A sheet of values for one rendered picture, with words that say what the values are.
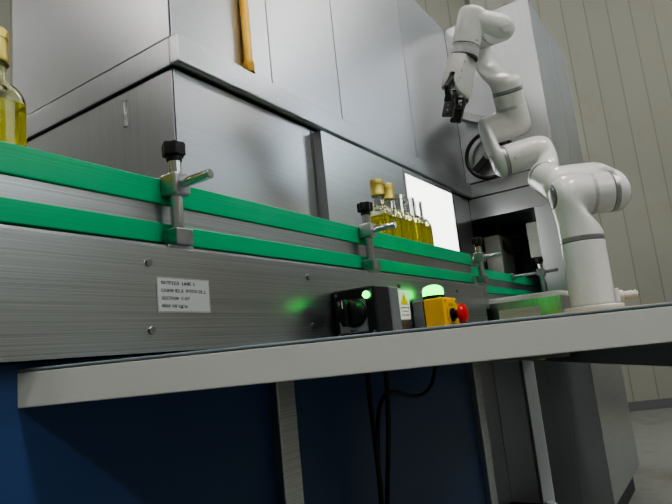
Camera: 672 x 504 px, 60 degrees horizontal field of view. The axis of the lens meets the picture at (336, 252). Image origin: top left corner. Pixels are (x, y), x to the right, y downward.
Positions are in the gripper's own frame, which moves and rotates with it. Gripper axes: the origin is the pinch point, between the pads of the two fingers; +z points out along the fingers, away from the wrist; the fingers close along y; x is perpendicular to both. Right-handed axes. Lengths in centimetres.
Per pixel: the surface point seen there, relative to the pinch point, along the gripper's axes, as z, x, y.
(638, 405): 131, 19, -434
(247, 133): 20, -26, 48
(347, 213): 31.9, -18.5, 13.4
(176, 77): 14, -28, 69
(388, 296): 47, 25, 62
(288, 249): 42, 13, 74
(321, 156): 18.8, -23.8, 22.5
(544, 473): 102, 29, -59
